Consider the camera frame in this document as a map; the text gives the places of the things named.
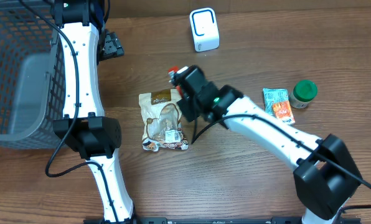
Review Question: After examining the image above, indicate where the beige snack pouch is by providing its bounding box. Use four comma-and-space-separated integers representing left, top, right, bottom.
138, 89, 189, 152

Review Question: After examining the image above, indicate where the red snack bar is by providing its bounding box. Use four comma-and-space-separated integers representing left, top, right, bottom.
168, 66, 184, 97

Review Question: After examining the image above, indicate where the teal orange snack packet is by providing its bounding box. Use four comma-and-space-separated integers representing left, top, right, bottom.
263, 88, 289, 115

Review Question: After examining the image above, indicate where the small orange snack packet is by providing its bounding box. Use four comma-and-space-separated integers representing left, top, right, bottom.
272, 100, 295, 125

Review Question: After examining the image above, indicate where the green lidded jar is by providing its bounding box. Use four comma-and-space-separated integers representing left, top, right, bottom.
289, 80, 318, 109

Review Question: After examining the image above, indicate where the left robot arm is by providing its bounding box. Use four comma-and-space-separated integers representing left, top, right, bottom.
51, 1, 136, 223

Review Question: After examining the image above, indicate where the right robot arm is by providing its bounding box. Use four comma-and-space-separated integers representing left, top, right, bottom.
169, 65, 361, 223

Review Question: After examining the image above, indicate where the white barcode scanner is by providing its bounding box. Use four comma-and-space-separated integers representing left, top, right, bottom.
189, 7, 220, 52

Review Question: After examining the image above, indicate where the grey plastic mesh basket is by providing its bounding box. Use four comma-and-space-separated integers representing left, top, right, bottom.
0, 1, 65, 149

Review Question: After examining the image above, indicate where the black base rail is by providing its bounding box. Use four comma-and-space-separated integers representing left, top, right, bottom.
83, 216, 362, 224

